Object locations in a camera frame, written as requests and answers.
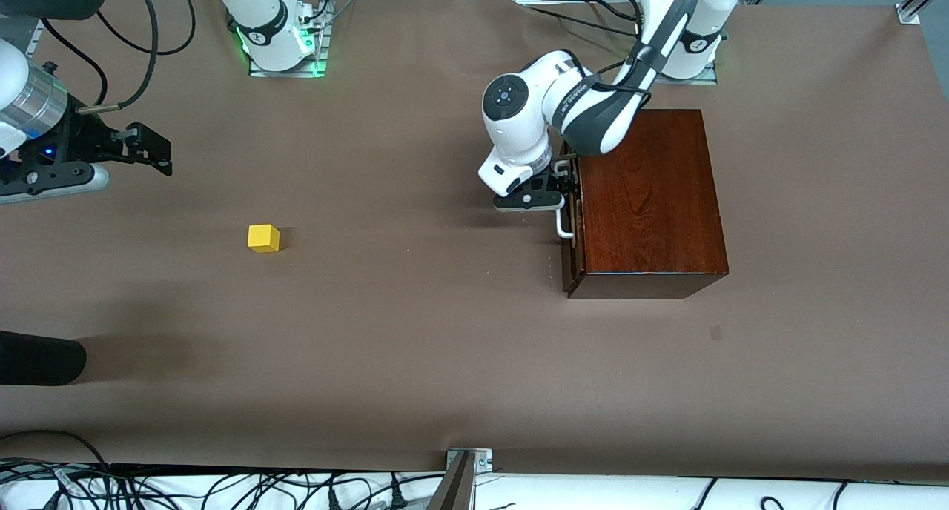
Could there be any brown paper table cover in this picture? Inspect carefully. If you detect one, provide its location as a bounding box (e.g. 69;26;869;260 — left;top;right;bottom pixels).
0;0;949;483

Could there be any black table cable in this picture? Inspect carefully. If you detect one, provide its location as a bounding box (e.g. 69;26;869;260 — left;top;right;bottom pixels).
512;0;640;38

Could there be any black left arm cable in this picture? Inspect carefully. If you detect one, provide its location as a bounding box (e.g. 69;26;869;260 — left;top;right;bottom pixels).
586;42;657;99

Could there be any dark wooden drawer cabinet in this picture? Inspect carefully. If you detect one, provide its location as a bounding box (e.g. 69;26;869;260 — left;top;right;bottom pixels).
561;108;730;300

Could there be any black looped cable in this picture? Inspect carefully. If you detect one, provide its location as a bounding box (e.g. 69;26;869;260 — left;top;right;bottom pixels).
0;428;112;472

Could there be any yellow cube block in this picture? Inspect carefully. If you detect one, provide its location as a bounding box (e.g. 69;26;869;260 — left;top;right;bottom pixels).
247;224;281;254

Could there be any grey metal pole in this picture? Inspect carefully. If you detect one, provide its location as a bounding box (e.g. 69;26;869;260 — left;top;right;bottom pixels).
426;453;475;510

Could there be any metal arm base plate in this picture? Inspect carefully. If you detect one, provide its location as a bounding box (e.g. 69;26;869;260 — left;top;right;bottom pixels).
652;64;718;86
248;6;331;78

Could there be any black cylinder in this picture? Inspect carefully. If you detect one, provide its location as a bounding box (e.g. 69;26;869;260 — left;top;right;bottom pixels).
0;331;87;386

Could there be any aluminium profile bar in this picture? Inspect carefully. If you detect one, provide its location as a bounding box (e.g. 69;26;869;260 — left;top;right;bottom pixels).
896;0;949;26

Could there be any metal clamp bracket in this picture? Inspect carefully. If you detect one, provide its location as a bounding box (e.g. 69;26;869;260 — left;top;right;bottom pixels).
446;448;494;473

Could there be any wooden drawer with white handle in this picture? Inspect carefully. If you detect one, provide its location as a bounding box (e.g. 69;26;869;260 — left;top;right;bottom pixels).
555;143;586;285

